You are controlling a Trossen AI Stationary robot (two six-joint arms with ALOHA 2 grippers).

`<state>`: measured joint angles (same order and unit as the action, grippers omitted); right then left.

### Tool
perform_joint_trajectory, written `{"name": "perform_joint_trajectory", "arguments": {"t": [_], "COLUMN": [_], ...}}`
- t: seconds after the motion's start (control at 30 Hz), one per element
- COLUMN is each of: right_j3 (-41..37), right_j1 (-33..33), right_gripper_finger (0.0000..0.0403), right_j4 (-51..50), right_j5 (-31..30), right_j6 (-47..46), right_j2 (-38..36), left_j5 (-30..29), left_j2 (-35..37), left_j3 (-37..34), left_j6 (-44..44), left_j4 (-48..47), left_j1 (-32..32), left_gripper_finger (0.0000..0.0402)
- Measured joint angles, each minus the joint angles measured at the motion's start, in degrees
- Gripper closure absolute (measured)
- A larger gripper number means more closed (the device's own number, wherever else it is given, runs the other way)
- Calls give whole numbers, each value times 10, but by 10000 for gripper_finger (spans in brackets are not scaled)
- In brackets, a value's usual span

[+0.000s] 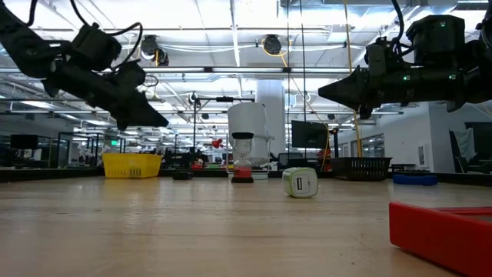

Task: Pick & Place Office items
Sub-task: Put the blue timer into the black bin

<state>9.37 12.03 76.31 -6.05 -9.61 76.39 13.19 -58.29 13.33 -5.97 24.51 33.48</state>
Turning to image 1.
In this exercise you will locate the green white usb charger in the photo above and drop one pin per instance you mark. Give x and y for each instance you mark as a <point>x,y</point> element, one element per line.
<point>300,182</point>

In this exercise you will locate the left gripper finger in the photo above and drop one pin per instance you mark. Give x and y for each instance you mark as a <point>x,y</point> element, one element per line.
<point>144,111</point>
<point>127,123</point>

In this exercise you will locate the small hourglass red sand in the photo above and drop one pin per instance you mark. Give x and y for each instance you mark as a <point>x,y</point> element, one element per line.
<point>242,172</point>

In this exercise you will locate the blue digital thermometer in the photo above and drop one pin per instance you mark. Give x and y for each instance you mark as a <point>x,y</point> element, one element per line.
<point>415,179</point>

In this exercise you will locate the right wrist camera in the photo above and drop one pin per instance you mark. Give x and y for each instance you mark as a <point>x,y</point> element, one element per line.
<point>436,38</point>

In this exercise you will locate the black plastic basket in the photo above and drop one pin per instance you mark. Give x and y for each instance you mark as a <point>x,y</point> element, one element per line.
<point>361,168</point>

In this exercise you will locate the black computer monitor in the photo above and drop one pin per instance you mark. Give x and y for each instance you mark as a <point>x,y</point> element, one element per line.
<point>24,141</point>
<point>309,134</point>

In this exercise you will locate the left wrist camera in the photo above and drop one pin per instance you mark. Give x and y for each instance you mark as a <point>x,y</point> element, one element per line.
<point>96,46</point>

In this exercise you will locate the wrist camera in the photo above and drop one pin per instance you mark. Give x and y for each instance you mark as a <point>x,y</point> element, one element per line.
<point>96,46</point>
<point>436,38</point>

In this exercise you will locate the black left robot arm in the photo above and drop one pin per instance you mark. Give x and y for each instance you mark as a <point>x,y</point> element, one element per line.
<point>23,42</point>

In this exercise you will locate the yellow plastic basket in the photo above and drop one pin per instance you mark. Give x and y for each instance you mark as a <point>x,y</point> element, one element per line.
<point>131,165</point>

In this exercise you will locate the red round object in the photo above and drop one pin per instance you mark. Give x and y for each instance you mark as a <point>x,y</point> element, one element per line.
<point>217,143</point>

